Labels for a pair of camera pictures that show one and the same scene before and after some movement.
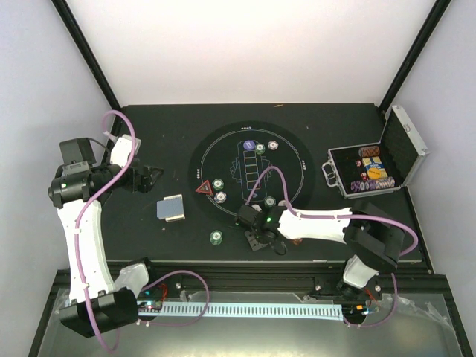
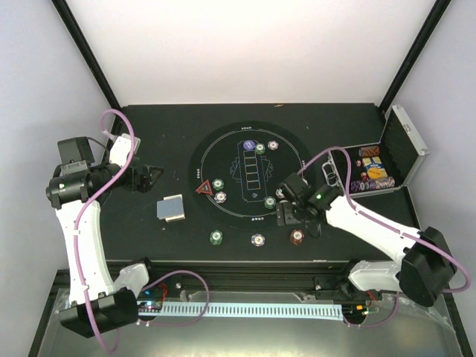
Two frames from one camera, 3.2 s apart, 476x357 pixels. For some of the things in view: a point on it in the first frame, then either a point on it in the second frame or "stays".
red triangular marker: x=204 y=188 stays
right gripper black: x=253 y=244 → x=284 y=215
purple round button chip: x=248 y=145 stays
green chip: x=218 y=184 stays
